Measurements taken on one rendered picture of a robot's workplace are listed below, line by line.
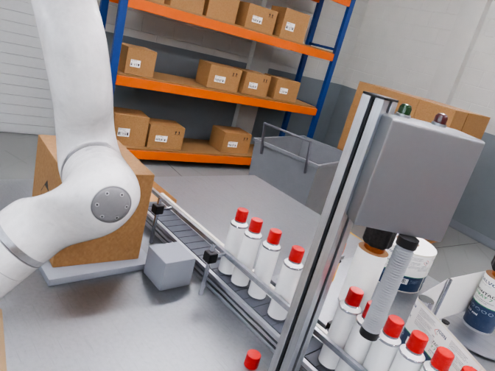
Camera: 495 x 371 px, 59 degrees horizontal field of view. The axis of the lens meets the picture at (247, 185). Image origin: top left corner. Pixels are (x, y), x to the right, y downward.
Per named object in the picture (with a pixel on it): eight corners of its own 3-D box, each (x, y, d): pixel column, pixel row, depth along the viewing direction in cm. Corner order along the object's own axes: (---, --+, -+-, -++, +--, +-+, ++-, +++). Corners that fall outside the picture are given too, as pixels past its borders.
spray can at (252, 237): (251, 285, 125) (270, 222, 118) (237, 289, 121) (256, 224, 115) (240, 276, 128) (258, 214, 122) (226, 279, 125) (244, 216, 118)
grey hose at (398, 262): (381, 338, 82) (423, 241, 75) (370, 343, 80) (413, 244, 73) (365, 326, 85) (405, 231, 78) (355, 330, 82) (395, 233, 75)
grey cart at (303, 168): (280, 210, 440) (308, 118, 409) (334, 238, 408) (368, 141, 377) (225, 226, 369) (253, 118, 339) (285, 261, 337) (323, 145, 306)
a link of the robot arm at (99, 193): (39, 245, 86) (134, 169, 90) (48, 299, 71) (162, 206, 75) (-10, 206, 79) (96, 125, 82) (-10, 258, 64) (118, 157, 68)
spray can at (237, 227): (238, 274, 129) (255, 213, 122) (224, 277, 125) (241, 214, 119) (227, 265, 132) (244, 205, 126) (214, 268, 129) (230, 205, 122)
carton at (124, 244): (138, 259, 128) (155, 174, 120) (52, 268, 114) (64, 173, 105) (105, 213, 150) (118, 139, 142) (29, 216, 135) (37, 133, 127)
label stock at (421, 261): (421, 300, 143) (438, 263, 138) (362, 277, 148) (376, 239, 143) (420, 276, 161) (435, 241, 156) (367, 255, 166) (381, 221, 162)
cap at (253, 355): (247, 357, 104) (250, 346, 103) (259, 363, 103) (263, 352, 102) (241, 366, 101) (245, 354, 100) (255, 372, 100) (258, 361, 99)
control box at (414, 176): (441, 243, 77) (487, 142, 71) (353, 224, 74) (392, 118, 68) (416, 219, 86) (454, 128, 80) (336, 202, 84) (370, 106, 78)
